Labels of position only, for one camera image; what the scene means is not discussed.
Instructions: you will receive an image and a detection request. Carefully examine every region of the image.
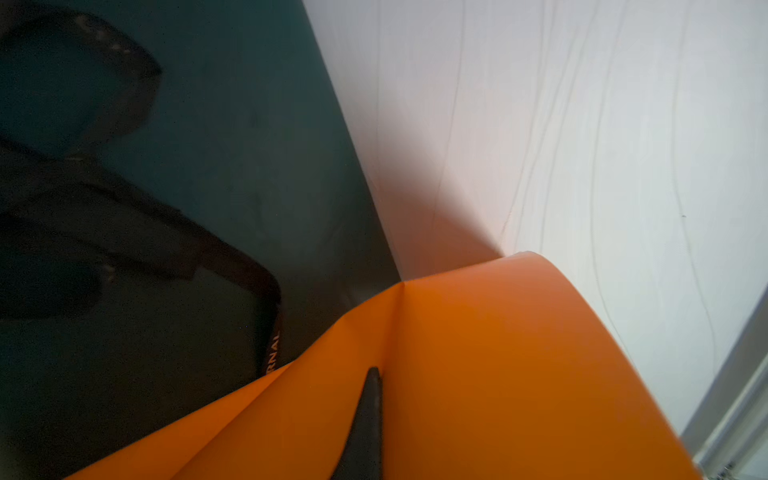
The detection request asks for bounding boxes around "orange wrapping paper sheet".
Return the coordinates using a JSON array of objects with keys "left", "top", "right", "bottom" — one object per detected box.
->
[{"left": 79, "top": 253, "right": 698, "bottom": 479}]

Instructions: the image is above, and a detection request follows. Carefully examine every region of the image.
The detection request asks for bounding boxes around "black strap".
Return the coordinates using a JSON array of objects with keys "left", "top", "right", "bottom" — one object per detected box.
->
[{"left": 0, "top": 0, "right": 283, "bottom": 379}]

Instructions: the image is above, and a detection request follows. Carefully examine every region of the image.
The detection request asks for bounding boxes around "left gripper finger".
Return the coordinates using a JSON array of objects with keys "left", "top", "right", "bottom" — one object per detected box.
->
[{"left": 331, "top": 367, "right": 383, "bottom": 480}]

